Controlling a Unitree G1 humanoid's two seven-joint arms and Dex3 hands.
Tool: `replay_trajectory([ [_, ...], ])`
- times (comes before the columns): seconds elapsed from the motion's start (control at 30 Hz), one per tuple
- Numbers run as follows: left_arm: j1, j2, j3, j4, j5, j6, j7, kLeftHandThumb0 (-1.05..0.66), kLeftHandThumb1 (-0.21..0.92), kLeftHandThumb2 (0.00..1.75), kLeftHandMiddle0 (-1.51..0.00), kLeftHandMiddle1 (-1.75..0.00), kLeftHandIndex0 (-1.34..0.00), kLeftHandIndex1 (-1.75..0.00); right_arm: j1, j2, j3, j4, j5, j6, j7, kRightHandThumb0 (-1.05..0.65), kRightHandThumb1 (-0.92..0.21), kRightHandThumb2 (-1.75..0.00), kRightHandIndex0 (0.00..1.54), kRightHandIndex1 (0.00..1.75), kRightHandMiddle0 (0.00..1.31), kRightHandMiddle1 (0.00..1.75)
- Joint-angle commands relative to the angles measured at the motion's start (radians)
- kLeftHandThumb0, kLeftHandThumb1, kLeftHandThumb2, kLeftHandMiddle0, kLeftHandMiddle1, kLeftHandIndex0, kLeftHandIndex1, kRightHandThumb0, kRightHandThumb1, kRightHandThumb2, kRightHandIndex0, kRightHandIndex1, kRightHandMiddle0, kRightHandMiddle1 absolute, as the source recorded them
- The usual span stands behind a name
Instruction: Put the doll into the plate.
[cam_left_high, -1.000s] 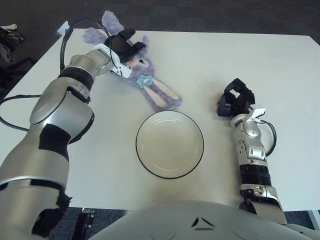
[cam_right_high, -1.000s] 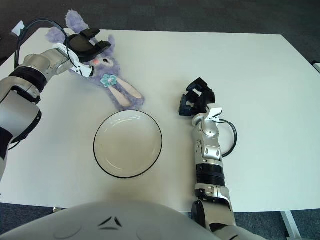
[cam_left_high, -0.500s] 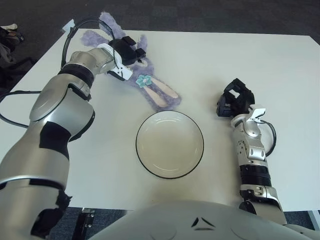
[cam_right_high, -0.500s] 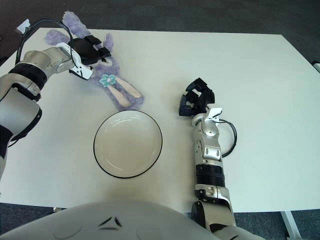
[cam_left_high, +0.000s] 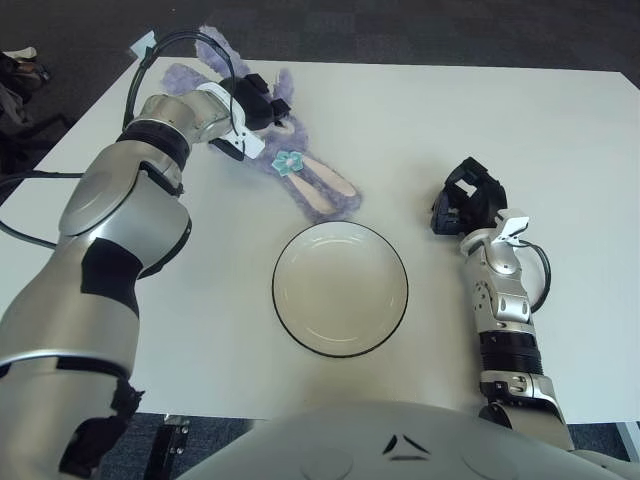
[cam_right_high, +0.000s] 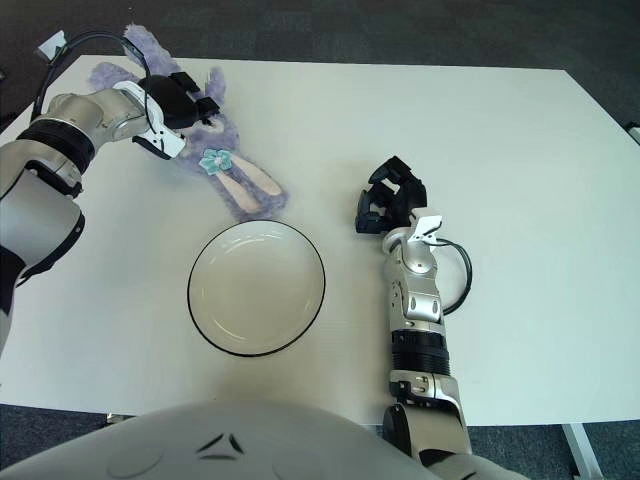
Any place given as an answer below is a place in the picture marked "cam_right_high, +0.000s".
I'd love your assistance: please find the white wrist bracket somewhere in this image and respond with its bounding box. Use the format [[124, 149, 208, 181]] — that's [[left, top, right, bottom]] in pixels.
[[113, 81, 187, 160], [409, 213, 445, 246]]

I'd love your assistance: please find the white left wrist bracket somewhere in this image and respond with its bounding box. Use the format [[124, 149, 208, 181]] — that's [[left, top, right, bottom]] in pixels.
[[113, 81, 187, 160]]

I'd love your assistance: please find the purple plush bunny doll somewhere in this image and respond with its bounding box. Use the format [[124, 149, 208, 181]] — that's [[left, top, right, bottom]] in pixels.
[[89, 23, 291, 223]]

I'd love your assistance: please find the cream plate with black rim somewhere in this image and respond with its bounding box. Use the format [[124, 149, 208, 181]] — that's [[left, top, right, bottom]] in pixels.
[[186, 219, 327, 359]]

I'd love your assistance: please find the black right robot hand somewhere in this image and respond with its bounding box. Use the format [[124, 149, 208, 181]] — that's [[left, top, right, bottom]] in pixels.
[[353, 155, 430, 236]]

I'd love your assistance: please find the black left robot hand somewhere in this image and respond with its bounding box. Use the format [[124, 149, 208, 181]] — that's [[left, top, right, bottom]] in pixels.
[[148, 71, 221, 130]]

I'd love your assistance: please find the white table leg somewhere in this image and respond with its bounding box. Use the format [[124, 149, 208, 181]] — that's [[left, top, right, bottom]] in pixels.
[[559, 422, 601, 480]]

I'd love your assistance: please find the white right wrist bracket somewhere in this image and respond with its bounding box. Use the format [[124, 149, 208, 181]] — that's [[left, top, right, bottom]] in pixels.
[[409, 213, 445, 246]]

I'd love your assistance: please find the white cable label tag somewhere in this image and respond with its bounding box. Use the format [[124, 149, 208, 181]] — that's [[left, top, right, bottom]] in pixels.
[[37, 30, 68, 62]]

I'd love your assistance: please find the grey robot torso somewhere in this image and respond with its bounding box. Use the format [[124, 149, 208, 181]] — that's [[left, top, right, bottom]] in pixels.
[[0, 399, 546, 480]]

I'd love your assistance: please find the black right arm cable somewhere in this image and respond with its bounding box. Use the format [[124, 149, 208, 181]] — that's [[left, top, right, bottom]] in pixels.
[[434, 239, 474, 316]]

